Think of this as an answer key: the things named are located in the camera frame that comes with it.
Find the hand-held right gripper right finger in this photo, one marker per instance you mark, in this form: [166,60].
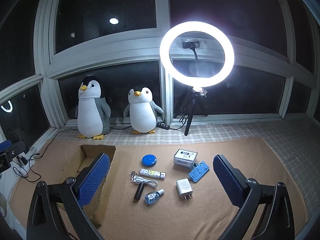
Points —
[228,180]

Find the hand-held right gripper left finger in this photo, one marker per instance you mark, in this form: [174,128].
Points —
[93,177]

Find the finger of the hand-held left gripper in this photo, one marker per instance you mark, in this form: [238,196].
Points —
[16,147]

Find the brown cardboard box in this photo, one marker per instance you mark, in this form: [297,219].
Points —
[100,150]

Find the blue folding phone stand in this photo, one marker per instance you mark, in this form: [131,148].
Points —
[197,173]

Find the white power adapter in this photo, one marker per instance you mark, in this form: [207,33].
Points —
[183,186]

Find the black cylinder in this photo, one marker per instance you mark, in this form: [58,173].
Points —
[139,192]

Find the clear plastic case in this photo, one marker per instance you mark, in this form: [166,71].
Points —
[185,158]

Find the patterned white lighter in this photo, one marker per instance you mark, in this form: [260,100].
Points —
[151,173]

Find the blue round tape measure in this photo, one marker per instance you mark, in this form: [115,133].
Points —
[149,160]

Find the small blue liquid bottle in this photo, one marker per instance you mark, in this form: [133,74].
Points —
[152,197]

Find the black charger plug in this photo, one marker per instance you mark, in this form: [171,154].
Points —
[23,160]

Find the checkered cloth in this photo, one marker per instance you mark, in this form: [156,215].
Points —
[275,135]

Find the large penguin plush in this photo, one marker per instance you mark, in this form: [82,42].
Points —
[90,112]

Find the black tripod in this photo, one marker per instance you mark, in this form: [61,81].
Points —
[189,120]

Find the brown mat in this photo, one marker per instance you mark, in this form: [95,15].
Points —
[160,217]

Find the small penguin plush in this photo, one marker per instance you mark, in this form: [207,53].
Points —
[142,112]

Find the black phone clamp on gooseneck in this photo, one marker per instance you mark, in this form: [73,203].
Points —
[191,45]

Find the white window frame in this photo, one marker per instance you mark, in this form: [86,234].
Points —
[105,52]

